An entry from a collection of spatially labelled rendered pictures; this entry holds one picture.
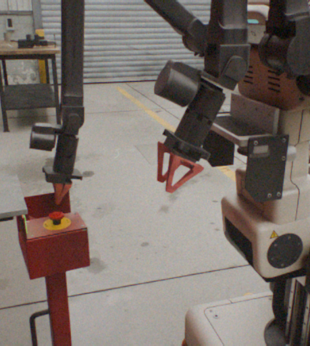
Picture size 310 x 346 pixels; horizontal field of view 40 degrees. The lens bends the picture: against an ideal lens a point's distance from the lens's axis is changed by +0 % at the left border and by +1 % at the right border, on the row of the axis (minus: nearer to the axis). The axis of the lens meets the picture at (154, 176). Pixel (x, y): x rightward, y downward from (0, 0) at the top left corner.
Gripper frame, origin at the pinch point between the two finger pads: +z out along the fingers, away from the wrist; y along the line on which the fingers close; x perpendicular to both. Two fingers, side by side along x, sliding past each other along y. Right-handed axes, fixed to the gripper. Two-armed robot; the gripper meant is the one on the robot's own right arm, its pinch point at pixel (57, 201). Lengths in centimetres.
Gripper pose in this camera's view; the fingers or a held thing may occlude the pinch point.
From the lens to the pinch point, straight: 125.1
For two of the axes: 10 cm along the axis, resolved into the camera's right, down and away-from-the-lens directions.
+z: -2.2, 9.4, 2.7
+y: -8.8, -0.7, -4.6
